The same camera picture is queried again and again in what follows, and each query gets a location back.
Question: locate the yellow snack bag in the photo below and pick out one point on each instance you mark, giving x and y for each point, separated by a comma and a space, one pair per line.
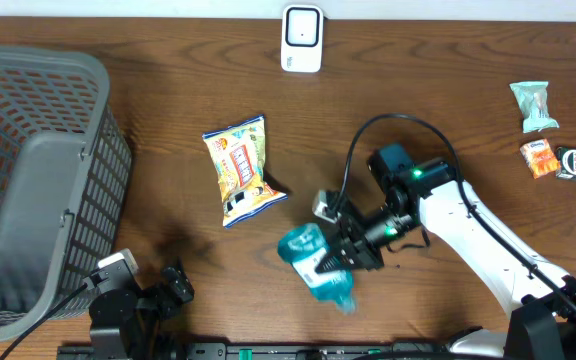
238, 153

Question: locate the white barcode scanner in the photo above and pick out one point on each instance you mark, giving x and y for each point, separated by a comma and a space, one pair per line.
301, 48

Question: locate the green small box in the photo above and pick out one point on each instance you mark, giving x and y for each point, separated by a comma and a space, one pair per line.
567, 159

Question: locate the small white red packet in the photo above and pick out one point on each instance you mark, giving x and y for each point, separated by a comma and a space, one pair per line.
540, 158

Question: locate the teal wet wipes pack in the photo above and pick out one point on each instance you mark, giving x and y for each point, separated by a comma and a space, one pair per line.
531, 98

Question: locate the teal mouthwash bottle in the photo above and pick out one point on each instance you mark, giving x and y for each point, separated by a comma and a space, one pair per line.
303, 249

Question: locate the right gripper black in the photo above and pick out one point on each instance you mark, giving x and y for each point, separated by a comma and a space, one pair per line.
364, 254

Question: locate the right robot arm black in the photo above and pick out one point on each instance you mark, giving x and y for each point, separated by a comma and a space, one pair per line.
538, 297

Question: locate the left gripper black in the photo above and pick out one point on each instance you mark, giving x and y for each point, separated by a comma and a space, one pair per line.
180, 284

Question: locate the grey plastic shopping basket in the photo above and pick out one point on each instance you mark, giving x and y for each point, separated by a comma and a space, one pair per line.
64, 172

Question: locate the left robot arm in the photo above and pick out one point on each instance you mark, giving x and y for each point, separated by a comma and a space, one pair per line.
126, 318

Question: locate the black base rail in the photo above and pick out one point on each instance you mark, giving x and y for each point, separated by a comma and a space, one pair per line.
278, 351

